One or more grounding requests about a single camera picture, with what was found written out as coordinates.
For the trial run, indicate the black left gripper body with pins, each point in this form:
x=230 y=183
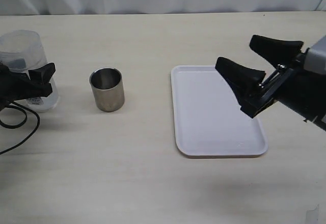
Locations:
x=13 y=86

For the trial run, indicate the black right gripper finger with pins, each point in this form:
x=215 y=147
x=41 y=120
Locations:
x=276 y=52
x=242 y=80

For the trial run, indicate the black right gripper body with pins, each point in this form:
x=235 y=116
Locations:
x=300 y=90

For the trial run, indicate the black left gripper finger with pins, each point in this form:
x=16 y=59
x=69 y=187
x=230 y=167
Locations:
x=36 y=83

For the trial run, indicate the clear plastic water pitcher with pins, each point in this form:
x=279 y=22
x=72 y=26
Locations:
x=22 y=50

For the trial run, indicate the stainless steel cup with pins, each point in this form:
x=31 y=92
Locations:
x=107 y=88

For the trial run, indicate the white rectangular plastic tray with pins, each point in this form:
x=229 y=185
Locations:
x=207 y=118

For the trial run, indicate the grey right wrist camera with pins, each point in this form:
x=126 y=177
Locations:
x=315 y=57

